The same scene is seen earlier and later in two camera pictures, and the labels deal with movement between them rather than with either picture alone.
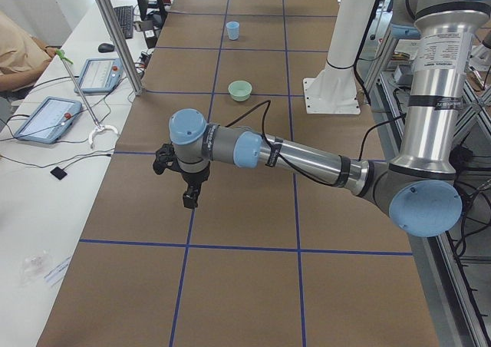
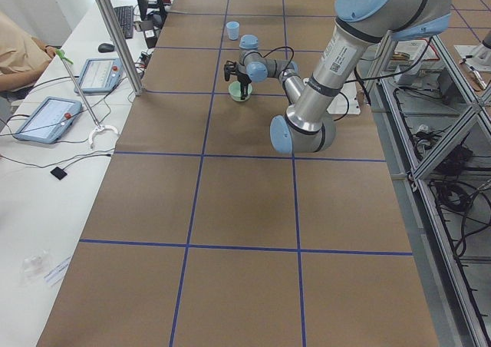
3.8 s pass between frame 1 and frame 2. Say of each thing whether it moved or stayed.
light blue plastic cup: stayed
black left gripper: moved
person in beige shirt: stayed
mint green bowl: stayed
